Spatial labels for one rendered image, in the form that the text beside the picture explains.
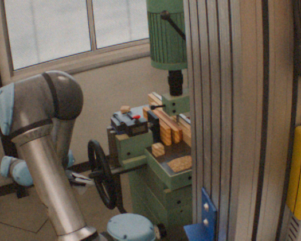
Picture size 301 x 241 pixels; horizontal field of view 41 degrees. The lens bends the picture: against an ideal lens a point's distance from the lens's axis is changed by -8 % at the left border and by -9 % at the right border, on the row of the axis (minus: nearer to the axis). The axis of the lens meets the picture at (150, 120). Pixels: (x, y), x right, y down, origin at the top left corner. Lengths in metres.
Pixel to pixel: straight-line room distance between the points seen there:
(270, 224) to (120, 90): 2.51
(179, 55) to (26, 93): 0.70
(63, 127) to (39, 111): 0.19
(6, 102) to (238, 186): 0.59
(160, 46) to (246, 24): 1.06
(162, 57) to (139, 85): 1.60
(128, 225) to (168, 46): 0.71
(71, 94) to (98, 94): 1.99
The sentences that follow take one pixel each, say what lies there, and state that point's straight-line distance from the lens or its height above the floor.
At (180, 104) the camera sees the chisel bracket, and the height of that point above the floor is 1.04.
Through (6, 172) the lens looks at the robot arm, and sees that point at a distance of 1.44.
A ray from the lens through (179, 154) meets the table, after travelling 1.60.
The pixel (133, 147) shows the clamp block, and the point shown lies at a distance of 1.64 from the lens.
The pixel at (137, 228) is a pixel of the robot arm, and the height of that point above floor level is 1.04.
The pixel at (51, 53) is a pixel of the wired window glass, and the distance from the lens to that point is 2.91.
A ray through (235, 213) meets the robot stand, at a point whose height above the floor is 1.33.
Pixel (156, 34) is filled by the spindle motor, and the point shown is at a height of 1.33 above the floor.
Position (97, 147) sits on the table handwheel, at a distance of 1.60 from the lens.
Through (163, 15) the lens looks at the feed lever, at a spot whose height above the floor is 1.43.
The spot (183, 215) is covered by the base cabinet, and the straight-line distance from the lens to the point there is 1.67.
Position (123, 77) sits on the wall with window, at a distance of 3.06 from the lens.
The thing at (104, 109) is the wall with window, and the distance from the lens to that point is 3.08.
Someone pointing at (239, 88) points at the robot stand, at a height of 1.52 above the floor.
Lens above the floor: 1.72
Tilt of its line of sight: 26 degrees down
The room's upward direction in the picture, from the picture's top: 5 degrees counter-clockwise
